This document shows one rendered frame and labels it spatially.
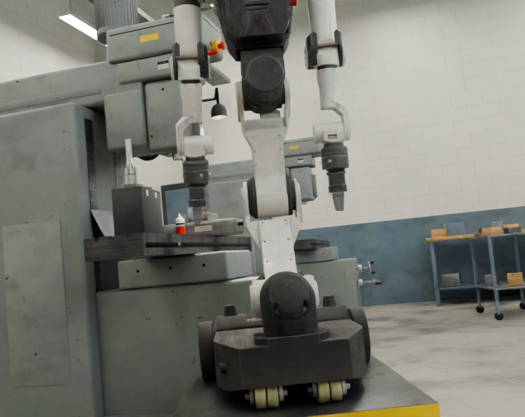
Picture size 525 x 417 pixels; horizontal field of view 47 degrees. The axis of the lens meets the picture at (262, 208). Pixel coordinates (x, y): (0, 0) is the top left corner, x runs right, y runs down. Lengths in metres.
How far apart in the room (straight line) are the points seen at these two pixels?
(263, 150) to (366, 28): 7.68
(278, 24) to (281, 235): 0.66
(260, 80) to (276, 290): 0.62
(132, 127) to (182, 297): 0.78
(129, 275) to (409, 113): 7.02
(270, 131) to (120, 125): 0.96
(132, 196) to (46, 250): 0.62
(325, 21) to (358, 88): 7.32
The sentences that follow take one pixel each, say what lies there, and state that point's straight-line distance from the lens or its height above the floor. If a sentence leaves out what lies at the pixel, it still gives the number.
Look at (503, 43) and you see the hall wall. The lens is 9.48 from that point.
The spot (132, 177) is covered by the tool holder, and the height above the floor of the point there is 1.16.
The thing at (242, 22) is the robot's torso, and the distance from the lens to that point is 1.95.
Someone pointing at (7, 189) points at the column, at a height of 1.22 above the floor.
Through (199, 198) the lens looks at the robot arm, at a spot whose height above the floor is 1.02.
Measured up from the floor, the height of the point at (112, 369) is 0.39.
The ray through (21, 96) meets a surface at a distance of 3.13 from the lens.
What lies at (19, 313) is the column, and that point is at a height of 0.66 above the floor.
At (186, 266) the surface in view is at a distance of 2.55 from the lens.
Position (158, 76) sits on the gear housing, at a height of 1.63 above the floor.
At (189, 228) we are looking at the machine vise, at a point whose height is 0.97.
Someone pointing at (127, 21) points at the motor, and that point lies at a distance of 3.00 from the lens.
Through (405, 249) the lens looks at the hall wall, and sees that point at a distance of 9.02.
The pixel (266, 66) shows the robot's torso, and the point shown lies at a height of 1.36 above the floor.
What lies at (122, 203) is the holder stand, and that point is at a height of 1.06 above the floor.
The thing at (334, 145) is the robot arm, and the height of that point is 1.14.
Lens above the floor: 0.79
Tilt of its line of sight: 5 degrees up
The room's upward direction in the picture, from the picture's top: 5 degrees counter-clockwise
